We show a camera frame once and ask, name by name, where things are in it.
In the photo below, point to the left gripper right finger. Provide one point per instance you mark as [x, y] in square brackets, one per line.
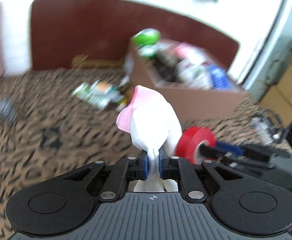
[184, 173]

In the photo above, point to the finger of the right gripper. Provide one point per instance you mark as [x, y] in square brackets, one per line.
[219, 149]
[247, 162]

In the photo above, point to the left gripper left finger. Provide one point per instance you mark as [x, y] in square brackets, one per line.
[120, 175]

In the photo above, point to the red tape roll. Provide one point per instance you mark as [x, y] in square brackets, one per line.
[191, 140]

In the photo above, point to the blue medicine box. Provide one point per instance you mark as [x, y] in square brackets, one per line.
[219, 77]

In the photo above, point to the green white ball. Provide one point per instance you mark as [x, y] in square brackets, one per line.
[146, 37]

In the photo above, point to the brown cardboard storage box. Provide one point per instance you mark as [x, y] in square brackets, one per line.
[188, 103]

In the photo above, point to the stacked cardboard boxes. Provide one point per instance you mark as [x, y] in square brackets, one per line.
[283, 87]

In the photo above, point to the white ointment tube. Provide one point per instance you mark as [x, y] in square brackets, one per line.
[100, 94]

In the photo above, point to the leopard letter pattern cloth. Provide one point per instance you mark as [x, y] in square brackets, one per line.
[52, 160]

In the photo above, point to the steel wool scrubber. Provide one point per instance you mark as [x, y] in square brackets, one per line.
[8, 111]

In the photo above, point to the dark red headboard panel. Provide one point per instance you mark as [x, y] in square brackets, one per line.
[60, 30]

